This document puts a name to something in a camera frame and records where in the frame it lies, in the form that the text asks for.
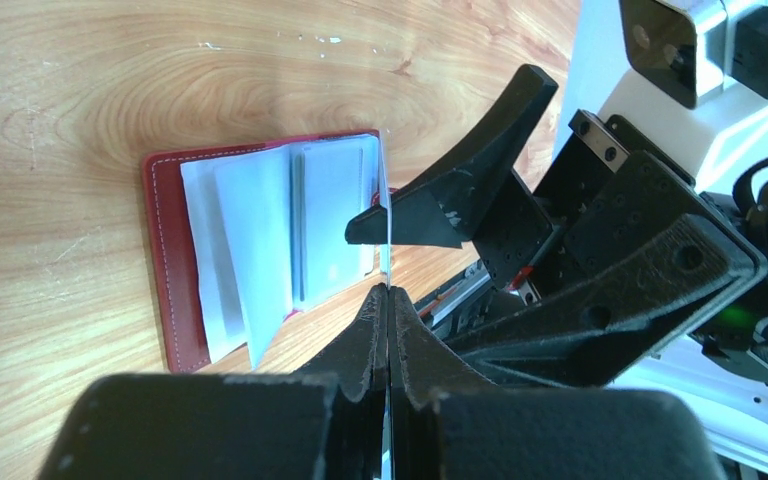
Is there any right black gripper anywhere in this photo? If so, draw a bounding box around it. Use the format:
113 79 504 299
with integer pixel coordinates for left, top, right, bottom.
345 64 768 388

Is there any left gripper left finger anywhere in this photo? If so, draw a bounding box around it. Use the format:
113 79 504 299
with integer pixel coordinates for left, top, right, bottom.
40 284 389 479

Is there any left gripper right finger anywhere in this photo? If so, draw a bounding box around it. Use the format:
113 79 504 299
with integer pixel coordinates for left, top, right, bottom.
387 287 725 479

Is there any red leather card holder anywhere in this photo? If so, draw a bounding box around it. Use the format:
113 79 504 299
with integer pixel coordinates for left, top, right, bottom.
142 130 382 373

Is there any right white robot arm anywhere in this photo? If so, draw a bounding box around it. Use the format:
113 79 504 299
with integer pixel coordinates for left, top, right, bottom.
329 65 768 479

